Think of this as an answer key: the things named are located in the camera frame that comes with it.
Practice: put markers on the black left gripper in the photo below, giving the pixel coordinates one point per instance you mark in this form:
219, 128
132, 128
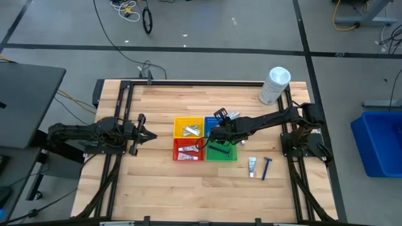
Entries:
132, 135

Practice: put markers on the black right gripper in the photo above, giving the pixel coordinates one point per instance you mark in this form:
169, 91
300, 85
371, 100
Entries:
220, 132

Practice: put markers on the green toothbrush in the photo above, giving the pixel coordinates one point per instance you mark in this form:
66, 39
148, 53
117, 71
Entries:
230, 116

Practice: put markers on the blue bristle toothbrush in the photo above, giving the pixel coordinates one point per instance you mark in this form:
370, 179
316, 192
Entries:
235, 114

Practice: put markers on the toothpaste tube purple print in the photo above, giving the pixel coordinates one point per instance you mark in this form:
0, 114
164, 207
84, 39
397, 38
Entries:
188, 148

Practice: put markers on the toothpaste tube blue print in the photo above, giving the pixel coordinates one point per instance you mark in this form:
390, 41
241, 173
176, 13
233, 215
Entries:
186, 156

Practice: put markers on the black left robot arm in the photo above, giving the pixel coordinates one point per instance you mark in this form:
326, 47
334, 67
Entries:
78, 132

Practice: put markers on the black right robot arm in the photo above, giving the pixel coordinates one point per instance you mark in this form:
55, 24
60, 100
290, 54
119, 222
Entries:
267, 119

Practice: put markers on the blue plastic basket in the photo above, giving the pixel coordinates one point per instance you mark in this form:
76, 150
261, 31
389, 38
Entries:
206, 130

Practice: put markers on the green plastic basket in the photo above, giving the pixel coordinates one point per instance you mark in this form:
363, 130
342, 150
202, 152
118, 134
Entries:
216, 157

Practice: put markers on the red plastic basket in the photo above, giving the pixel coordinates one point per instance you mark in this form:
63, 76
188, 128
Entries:
176, 142

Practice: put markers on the yellow plastic basket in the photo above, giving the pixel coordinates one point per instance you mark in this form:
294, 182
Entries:
179, 120

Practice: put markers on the small white toothpaste tube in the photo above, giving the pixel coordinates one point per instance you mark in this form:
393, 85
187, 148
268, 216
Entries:
252, 166

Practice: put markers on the dark table clamp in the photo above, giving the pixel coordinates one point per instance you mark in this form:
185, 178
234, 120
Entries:
149, 77

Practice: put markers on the white wipes canister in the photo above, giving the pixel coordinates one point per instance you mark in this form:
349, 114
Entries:
274, 86

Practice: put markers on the black desk leg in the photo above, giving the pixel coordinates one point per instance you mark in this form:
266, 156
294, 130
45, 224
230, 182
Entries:
35, 188

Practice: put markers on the dark grey desk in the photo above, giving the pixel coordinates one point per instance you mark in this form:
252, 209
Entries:
28, 100

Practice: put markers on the blue storage bin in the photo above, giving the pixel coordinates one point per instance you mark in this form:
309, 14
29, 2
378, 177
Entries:
380, 141

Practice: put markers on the grey floor foot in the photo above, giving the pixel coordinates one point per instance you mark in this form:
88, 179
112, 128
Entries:
383, 103

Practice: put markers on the grey desk leg base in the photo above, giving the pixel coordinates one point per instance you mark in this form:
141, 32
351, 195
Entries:
364, 21

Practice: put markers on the black aluminium table frame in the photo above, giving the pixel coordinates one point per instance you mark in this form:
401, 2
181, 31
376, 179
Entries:
201, 83

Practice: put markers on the silver aluminium bracket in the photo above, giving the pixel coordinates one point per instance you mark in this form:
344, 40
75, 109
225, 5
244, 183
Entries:
116, 223
287, 224

